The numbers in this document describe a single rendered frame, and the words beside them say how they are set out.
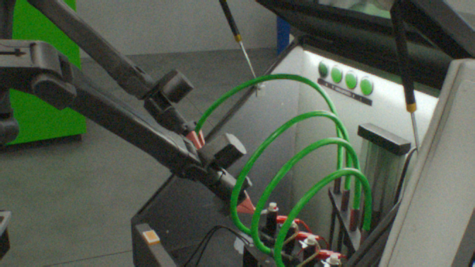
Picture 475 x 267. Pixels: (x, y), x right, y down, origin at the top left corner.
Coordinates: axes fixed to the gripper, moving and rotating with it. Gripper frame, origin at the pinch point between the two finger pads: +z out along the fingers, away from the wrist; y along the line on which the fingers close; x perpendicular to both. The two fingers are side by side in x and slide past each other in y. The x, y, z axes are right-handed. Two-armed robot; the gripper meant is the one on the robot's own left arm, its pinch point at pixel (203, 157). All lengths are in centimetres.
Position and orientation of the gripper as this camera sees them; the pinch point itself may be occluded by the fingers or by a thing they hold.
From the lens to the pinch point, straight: 125.5
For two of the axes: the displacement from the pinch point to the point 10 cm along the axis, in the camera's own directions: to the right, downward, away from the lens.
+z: 6.6, 7.5, -0.3
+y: 2.0, -1.4, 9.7
